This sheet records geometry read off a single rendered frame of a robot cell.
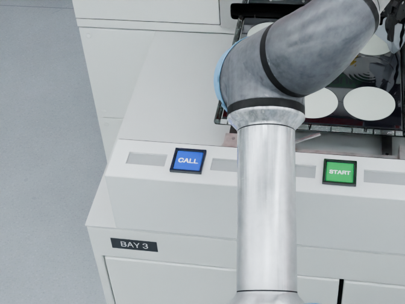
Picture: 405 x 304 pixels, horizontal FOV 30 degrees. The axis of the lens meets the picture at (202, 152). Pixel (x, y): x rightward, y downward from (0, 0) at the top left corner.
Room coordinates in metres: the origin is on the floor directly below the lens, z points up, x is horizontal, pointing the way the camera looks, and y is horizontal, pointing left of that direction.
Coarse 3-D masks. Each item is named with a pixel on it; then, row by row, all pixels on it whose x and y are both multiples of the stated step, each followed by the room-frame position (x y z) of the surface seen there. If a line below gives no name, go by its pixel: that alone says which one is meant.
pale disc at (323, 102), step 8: (312, 96) 1.16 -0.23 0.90; (320, 96) 1.15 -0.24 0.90; (328, 96) 1.15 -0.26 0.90; (312, 104) 1.13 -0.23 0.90; (320, 104) 1.13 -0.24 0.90; (328, 104) 1.13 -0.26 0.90; (336, 104) 1.12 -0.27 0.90; (312, 112) 1.11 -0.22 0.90; (320, 112) 1.10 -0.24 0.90; (328, 112) 1.10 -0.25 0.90
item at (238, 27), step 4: (240, 16) 1.45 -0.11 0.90; (240, 20) 1.44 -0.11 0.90; (236, 24) 1.43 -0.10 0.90; (240, 24) 1.42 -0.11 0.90; (236, 28) 1.41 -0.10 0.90; (240, 28) 1.41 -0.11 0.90; (236, 32) 1.39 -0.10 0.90; (240, 32) 1.40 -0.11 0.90; (236, 36) 1.38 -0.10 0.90; (236, 40) 1.36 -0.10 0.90; (232, 44) 1.35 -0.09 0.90; (220, 104) 1.15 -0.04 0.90; (216, 108) 1.14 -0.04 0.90; (220, 108) 1.14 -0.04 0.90; (216, 112) 1.13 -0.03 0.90; (220, 112) 1.13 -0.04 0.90; (216, 116) 1.12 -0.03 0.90; (220, 116) 1.12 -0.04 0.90; (216, 120) 1.11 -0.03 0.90; (216, 124) 1.10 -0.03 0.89
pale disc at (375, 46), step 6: (372, 36) 1.34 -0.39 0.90; (372, 42) 1.31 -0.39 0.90; (378, 42) 1.31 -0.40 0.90; (384, 42) 1.31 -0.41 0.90; (366, 48) 1.30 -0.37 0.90; (372, 48) 1.29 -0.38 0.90; (378, 48) 1.29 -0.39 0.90; (384, 48) 1.29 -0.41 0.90; (366, 54) 1.27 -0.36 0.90; (372, 54) 1.27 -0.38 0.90; (378, 54) 1.27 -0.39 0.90
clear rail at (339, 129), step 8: (224, 120) 1.10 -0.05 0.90; (304, 128) 1.06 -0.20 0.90; (312, 128) 1.06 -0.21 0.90; (320, 128) 1.06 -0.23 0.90; (328, 128) 1.06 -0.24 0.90; (336, 128) 1.05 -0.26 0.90; (344, 128) 1.05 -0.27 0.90; (352, 128) 1.05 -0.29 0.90; (360, 128) 1.05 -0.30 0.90; (368, 128) 1.04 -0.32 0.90; (376, 128) 1.04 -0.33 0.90; (384, 128) 1.04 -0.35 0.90; (392, 136) 1.03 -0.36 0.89; (400, 136) 1.02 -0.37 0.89
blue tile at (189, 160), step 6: (180, 156) 0.95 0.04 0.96; (186, 156) 0.95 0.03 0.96; (192, 156) 0.95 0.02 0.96; (198, 156) 0.95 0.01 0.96; (180, 162) 0.93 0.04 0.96; (186, 162) 0.93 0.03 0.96; (192, 162) 0.93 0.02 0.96; (198, 162) 0.93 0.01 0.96; (174, 168) 0.92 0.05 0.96; (180, 168) 0.92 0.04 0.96; (186, 168) 0.92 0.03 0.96; (192, 168) 0.92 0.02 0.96; (198, 168) 0.92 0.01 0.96
